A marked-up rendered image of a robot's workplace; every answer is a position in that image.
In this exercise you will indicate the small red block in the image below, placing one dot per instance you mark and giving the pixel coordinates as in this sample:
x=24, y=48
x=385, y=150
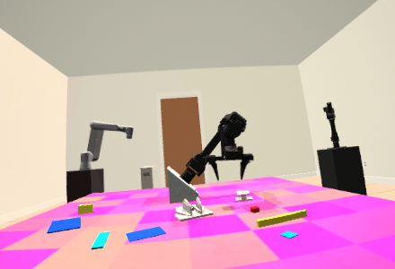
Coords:
x=254, y=209

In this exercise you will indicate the yellow long bar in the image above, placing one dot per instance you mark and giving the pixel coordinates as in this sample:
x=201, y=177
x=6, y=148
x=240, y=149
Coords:
x=281, y=218

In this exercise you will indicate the cyan flat bar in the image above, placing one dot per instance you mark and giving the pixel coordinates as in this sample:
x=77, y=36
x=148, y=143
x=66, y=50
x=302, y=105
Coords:
x=100, y=241

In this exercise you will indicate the blue flat bar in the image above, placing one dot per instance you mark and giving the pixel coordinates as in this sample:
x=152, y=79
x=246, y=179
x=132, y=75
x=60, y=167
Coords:
x=145, y=234

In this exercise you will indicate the cyan flat square tile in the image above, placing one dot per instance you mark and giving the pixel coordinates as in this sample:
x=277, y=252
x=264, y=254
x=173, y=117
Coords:
x=289, y=234

